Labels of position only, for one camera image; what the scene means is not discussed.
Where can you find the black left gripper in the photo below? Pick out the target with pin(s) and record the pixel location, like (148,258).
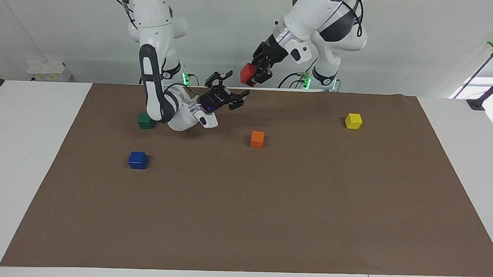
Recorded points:
(271,52)

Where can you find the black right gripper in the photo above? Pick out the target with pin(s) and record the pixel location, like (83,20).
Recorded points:
(215,99)

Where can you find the red wooden block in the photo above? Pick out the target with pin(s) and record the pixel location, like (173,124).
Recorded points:
(246,75)

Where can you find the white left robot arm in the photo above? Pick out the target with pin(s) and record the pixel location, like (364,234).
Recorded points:
(314,20)

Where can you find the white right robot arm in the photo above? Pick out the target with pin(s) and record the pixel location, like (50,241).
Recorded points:
(154,47)

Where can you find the orange wooden block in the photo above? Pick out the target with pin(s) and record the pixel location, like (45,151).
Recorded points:
(257,139)

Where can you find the green wooden block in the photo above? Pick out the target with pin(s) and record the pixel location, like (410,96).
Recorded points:
(144,121)

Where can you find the yellow wooden block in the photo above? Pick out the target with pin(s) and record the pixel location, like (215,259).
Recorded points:
(353,121)

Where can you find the blue wooden block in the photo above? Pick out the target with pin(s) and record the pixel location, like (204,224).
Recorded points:
(137,160)

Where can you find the brown table mat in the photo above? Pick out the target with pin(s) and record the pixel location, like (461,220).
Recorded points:
(243,205)

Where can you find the white cardboard box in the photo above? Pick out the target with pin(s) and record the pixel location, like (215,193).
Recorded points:
(49,70)

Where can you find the green-tipped thin pole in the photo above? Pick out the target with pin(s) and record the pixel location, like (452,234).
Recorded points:
(478,69)

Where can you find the black angled stand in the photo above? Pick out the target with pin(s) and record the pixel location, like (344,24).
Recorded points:
(492,91)

